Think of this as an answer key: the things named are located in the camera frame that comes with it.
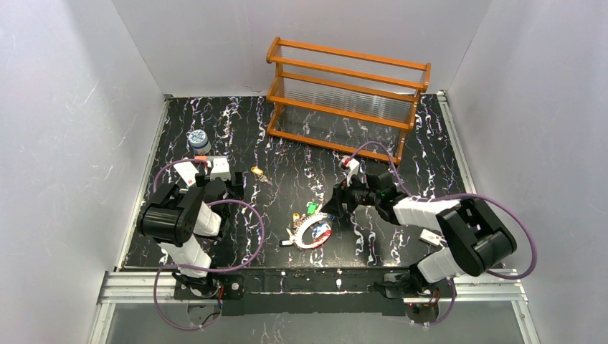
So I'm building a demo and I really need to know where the green tag key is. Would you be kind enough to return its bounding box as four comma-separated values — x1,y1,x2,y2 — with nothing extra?
306,202,318,214

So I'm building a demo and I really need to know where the blue tag key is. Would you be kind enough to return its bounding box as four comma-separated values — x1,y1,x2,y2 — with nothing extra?
312,226,331,238

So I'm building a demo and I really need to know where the metal key organizer ring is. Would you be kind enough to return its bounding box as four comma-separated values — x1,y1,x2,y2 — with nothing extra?
285,211,336,251

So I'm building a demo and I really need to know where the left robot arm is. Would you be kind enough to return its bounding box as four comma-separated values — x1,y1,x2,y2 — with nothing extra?
136,171,244,293

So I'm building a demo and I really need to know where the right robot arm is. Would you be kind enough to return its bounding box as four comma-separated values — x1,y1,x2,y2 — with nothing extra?
321,171,517,288

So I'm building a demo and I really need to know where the white card box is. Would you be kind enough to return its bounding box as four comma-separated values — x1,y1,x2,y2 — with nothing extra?
173,161,199,187

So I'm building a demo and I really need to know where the blue white round jar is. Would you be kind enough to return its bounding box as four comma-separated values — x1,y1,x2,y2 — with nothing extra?
187,129,211,156

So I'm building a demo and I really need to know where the small white box right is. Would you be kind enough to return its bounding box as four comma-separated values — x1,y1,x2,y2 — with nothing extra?
419,229,442,247

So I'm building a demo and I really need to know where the orange wooden shelf rack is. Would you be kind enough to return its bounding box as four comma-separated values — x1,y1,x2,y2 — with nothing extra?
266,37,432,164

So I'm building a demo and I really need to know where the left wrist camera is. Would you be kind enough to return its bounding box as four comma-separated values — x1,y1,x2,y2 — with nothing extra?
207,156,232,181

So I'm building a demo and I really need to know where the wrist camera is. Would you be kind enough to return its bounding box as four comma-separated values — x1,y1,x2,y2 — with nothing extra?
207,156,232,181
338,156,360,187

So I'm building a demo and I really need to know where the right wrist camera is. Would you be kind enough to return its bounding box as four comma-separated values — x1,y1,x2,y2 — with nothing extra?
338,156,360,187

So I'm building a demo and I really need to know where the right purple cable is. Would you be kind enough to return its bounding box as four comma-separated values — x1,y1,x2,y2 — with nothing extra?
339,140,539,328

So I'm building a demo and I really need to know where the purple cable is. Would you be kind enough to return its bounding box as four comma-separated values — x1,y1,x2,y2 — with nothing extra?
339,140,539,328
151,158,266,331

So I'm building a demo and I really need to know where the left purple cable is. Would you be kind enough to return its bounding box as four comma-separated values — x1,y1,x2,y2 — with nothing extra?
151,158,266,331

